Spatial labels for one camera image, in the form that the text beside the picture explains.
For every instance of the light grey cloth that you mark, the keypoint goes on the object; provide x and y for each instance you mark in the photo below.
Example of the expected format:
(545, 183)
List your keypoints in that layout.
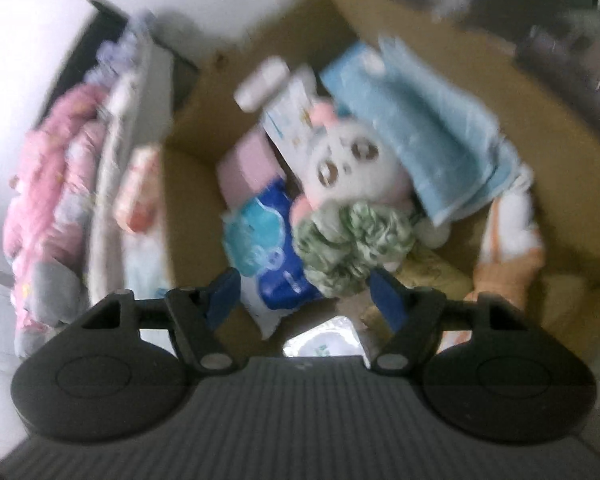
(50, 290)

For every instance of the white quilted mattress pad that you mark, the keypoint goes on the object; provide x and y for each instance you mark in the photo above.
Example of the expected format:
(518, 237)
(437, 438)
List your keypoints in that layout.
(110, 200)

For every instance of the pink white plush toy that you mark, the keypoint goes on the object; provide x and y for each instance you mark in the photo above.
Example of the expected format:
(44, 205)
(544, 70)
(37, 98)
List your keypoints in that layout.
(350, 160)

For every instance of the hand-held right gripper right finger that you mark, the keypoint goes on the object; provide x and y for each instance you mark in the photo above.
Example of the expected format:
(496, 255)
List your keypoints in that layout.
(387, 300)

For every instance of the red orange wipes pack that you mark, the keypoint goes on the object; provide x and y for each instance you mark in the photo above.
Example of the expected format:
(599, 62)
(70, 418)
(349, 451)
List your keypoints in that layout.
(140, 190)

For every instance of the blue checked towel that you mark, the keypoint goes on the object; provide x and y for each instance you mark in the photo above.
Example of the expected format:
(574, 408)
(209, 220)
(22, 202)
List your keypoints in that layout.
(440, 135)

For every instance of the pink printed quilt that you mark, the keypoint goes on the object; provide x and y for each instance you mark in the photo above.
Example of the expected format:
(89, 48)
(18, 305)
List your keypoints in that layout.
(45, 185)

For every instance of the grey bed base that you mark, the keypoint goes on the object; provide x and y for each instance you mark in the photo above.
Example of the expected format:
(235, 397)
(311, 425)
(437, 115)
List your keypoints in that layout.
(162, 70)

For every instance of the black headboard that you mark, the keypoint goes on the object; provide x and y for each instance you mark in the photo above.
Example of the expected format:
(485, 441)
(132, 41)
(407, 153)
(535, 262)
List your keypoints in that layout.
(80, 45)

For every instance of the green floral scrunchie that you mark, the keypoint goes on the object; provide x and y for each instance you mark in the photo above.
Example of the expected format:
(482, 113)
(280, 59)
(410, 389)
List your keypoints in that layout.
(340, 245)

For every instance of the blue white wipes pack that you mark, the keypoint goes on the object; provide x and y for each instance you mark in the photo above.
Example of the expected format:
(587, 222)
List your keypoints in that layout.
(270, 250)

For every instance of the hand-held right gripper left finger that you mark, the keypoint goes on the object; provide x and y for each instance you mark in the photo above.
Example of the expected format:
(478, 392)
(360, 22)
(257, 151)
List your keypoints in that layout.
(222, 300)

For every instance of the brown cardboard box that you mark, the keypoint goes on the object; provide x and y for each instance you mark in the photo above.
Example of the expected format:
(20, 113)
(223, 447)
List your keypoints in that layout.
(555, 125)

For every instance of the purple cloth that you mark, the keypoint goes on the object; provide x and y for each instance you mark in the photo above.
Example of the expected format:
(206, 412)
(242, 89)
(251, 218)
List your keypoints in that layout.
(120, 50)

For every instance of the white printed tissue pack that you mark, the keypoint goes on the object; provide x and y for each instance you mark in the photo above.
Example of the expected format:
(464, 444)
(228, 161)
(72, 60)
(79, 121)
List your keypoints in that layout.
(290, 110)

